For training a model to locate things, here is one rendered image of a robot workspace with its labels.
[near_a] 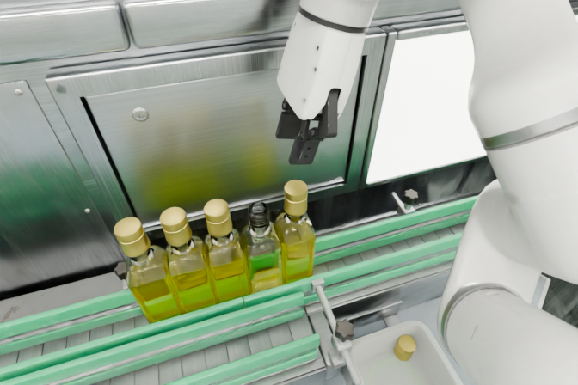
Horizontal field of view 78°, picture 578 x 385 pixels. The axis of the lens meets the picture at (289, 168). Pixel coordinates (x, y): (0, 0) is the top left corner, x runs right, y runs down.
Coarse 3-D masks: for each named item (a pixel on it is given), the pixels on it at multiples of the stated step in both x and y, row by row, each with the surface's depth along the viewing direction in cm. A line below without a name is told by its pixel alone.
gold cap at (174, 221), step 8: (176, 208) 48; (160, 216) 47; (168, 216) 47; (176, 216) 47; (184, 216) 47; (168, 224) 46; (176, 224) 46; (184, 224) 47; (168, 232) 47; (176, 232) 47; (184, 232) 48; (168, 240) 49; (176, 240) 48; (184, 240) 49
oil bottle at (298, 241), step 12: (276, 228) 58; (288, 228) 55; (300, 228) 55; (312, 228) 56; (288, 240) 55; (300, 240) 55; (312, 240) 56; (288, 252) 57; (300, 252) 58; (312, 252) 59; (288, 264) 59; (300, 264) 60; (312, 264) 61; (288, 276) 61; (300, 276) 63
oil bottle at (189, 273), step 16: (192, 240) 53; (176, 256) 51; (192, 256) 51; (176, 272) 51; (192, 272) 52; (208, 272) 54; (176, 288) 54; (192, 288) 55; (208, 288) 56; (192, 304) 58; (208, 304) 59
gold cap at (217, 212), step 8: (216, 200) 49; (208, 208) 48; (216, 208) 48; (224, 208) 48; (208, 216) 47; (216, 216) 47; (224, 216) 48; (208, 224) 49; (216, 224) 48; (224, 224) 49; (216, 232) 49; (224, 232) 50
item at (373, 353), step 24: (384, 336) 67; (432, 336) 67; (360, 360) 70; (384, 360) 70; (432, 360) 67; (360, 384) 61; (384, 384) 67; (408, 384) 67; (432, 384) 67; (456, 384) 61
